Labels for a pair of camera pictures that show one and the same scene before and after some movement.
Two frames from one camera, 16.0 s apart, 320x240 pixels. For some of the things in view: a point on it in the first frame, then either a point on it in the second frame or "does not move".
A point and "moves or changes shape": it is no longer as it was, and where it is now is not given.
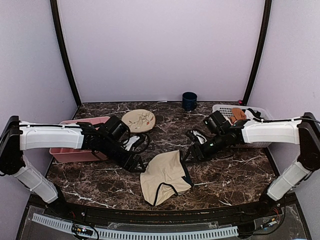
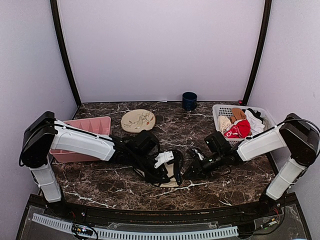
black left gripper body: [109, 150] → [138, 161]
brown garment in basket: [238, 114] does not move
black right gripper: [194, 149] → [199, 173]
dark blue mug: [189, 101] does not move
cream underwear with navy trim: [165, 176] moves or changes shape
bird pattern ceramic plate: [139, 121] does not move
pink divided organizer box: [70, 154] does not move
